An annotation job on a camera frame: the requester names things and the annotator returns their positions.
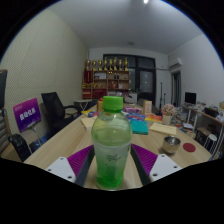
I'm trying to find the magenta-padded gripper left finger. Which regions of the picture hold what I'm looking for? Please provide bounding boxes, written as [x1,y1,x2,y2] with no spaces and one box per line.
[45,144,96,188]

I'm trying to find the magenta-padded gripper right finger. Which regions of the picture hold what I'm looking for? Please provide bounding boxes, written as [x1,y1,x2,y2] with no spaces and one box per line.
[129,143,183,187]

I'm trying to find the green drink bottle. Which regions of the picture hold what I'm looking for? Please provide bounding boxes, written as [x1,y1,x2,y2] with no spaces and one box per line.
[90,95,133,191]

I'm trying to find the small steel cup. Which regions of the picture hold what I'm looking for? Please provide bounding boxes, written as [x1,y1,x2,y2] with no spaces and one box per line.
[162,135,182,154]

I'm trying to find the flat round red coaster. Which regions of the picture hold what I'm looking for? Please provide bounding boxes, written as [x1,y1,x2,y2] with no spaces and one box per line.
[182,142,197,153]

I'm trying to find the tan notebook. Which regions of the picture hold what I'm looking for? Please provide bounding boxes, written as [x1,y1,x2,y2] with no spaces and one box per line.
[148,122,178,136]

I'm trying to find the black chair backrest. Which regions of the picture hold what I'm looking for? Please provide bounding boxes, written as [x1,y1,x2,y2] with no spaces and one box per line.
[8,133,33,163]

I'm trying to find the teal book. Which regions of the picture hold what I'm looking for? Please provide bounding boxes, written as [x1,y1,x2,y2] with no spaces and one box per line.
[129,119,149,136]

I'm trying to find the orange book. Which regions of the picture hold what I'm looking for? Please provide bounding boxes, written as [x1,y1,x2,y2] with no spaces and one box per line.
[144,114,164,123]

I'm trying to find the beige book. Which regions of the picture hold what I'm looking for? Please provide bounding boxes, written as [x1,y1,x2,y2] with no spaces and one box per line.
[80,116,98,131]

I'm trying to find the pink flowers in pot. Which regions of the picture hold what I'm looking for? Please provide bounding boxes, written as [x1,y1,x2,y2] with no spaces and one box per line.
[161,103,177,126]

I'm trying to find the black office chair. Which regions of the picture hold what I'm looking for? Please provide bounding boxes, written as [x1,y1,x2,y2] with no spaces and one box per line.
[40,91,81,135]

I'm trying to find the blue and red book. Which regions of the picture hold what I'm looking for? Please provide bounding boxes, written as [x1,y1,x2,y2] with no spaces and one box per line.
[125,112,147,122]

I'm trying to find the orange carton box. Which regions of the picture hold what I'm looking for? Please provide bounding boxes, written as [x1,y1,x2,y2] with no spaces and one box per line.
[142,99,153,116]

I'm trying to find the purple sign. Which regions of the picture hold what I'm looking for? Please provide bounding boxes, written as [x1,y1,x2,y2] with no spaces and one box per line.
[12,97,43,134]

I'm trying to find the long wooden side desk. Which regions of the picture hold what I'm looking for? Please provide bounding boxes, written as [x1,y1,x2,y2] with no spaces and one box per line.
[181,103,224,158]

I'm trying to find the pink packet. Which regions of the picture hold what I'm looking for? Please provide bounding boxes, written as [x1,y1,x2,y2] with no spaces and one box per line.
[123,106,143,114]

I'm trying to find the black computer monitor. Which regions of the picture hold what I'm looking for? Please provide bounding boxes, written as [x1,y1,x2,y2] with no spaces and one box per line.
[184,91,198,107]

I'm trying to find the yellow gift box red ribbon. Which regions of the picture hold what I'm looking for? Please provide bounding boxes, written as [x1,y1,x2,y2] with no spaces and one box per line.
[96,99,105,113]

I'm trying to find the dark glass door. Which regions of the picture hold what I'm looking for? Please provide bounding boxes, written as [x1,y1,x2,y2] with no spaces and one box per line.
[102,53,157,105]

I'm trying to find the wooden shelf unit with trophies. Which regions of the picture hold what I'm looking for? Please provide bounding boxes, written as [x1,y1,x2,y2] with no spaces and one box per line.
[81,56,131,101]

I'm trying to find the white wall air conditioner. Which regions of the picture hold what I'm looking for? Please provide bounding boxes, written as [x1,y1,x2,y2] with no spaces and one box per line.
[168,57,184,70]

